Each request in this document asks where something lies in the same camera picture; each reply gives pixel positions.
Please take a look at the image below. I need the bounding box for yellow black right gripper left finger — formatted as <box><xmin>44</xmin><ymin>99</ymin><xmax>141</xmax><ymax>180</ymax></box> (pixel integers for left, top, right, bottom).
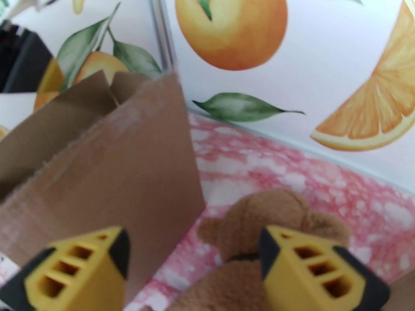
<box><xmin>5</xmin><ymin>226</ymin><xmax>130</xmax><ymax>311</ymax></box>

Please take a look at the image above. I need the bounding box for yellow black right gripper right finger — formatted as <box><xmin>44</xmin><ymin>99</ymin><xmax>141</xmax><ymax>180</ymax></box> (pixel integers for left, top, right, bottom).
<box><xmin>259</xmin><ymin>225</ymin><xmax>391</xmax><ymax>311</ymax></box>

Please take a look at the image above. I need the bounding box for brown plush toy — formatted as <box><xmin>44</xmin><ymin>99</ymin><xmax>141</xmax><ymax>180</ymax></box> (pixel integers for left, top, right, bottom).
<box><xmin>139</xmin><ymin>188</ymin><xmax>354</xmax><ymax>311</ymax></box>

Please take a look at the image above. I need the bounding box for cardboard box with white label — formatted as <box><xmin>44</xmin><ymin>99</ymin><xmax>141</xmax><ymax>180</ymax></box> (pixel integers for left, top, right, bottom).
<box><xmin>0</xmin><ymin>70</ymin><xmax>206</xmax><ymax>304</ymax></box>

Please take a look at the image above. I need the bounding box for aluminium corner post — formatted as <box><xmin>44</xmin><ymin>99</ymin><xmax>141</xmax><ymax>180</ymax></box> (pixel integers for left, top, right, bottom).
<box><xmin>144</xmin><ymin>0</ymin><xmax>177</xmax><ymax>75</ymax></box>

